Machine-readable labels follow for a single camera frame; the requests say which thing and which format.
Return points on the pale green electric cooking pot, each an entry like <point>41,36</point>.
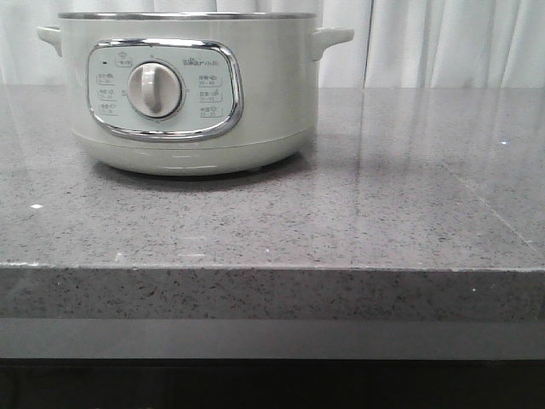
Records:
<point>192,93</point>

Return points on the white pleated curtain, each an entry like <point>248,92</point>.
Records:
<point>397,44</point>

